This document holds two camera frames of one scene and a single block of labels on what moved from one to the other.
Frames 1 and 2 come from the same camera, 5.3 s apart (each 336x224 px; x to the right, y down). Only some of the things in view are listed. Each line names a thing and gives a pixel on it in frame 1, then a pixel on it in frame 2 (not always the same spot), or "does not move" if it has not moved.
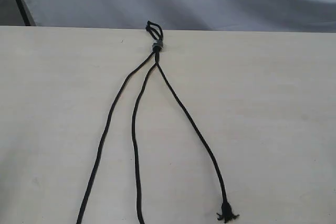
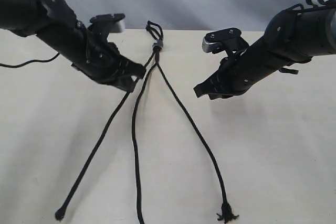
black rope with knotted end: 114,100 to 156,36
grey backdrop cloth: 232,1 does not move
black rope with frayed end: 225,213 does not move
